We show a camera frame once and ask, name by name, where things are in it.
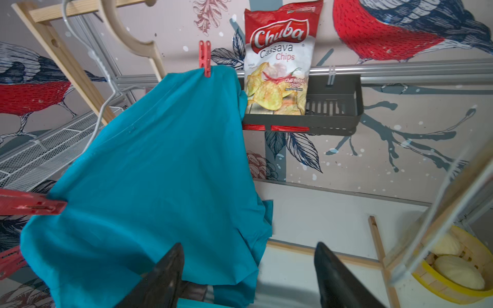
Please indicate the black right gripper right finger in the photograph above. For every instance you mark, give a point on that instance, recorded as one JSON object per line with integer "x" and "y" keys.
{"x": 338, "y": 286}

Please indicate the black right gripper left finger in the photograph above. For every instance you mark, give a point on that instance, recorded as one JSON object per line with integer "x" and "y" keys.
{"x": 160, "y": 287}

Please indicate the teal t-shirt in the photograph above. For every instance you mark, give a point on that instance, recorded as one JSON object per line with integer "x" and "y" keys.
{"x": 170, "y": 169}

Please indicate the red clothespin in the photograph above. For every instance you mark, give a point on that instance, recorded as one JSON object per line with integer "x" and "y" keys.
{"x": 204, "y": 57}
{"x": 11, "y": 261}
{"x": 28, "y": 204}

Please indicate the wooden ring hanger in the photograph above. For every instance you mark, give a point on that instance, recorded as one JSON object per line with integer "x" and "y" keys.
{"x": 108, "y": 11}

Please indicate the white wire hanger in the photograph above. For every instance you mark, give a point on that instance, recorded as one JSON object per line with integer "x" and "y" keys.
{"x": 452, "y": 199}

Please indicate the teal plastic laundry basket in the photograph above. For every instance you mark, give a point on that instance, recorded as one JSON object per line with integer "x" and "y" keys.
{"x": 187, "y": 303}

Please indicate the yellow bowl with buns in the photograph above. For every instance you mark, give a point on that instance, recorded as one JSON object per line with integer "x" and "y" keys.
{"x": 462, "y": 278}

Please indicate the red clothespin on pink shirt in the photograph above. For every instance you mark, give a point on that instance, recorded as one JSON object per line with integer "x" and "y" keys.
{"x": 11, "y": 261}

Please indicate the red Chuba chips bag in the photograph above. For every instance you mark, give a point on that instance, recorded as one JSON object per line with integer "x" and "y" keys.
{"x": 279, "y": 48}

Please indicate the black wall basket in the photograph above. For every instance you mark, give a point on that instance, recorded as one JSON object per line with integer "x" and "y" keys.
{"x": 332, "y": 110}

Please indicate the white wire wall shelf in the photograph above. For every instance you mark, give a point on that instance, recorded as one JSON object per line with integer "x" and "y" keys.
{"x": 28, "y": 167}

